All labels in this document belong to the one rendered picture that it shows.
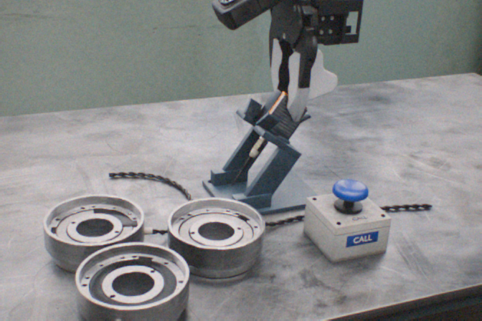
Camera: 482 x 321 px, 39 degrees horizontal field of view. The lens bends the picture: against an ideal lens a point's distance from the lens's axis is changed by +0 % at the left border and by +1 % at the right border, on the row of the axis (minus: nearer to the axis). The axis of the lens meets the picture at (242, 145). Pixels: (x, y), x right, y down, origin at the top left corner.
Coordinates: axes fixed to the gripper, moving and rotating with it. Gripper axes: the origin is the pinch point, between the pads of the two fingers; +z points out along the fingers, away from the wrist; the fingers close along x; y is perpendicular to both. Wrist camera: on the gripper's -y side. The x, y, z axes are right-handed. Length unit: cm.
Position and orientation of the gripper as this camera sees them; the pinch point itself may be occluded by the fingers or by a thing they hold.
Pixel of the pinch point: (285, 107)
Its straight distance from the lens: 83.1
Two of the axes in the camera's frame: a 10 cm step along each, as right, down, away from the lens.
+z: -0.5, 9.1, 4.1
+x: -3.9, -4.0, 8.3
